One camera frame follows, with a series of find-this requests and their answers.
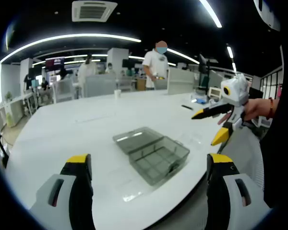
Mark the long curved ceiling light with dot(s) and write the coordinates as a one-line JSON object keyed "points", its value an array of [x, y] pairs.
{"points": [[69, 36]]}

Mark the blue flat item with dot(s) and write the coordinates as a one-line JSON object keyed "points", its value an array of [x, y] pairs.
{"points": [[200, 100]]}

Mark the small white box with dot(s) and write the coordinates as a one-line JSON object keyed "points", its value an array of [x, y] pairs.
{"points": [[214, 92]]}

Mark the white paper cup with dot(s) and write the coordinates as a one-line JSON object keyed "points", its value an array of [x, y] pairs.
{"points": [[117, 94]]}

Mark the grey desk partition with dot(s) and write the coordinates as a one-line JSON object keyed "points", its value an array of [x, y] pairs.
{"points": [[99, 85]]}

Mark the person's black shirt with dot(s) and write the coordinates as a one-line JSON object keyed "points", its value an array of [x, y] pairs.
{"points": [[285, 143]]}

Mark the clear grey guide fixture box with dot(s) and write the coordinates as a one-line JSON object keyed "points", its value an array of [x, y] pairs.
{"points": [[153, 155]]}

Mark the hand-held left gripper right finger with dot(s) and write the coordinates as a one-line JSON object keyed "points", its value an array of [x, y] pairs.
{"points": [[218, 191]]}

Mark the straight ceiling light strip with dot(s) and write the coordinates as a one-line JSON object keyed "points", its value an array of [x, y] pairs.
{"points": [[212, 13]]}

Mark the wall display screen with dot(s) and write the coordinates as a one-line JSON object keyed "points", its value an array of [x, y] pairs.
{"points": [[54, 63]]}

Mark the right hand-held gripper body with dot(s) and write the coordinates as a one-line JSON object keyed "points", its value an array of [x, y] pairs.
{"points": [[237, 93]]}

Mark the white device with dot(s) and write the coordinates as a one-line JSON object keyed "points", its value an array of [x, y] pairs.
{"points": [[268, 14]]}

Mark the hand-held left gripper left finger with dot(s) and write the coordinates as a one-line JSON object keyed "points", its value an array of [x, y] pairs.
{"points": [[81, 191]]}

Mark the person's right hand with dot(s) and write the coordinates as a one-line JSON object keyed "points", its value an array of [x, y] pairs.
{"points": [[256, 109]]}

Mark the ceiling air conditioner vent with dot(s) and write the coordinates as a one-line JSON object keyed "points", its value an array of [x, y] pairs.
{"points": [[93, 10]]}

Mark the white mesh office chair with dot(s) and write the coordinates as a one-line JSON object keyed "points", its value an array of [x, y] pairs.
{"points": [[244, 153]]}

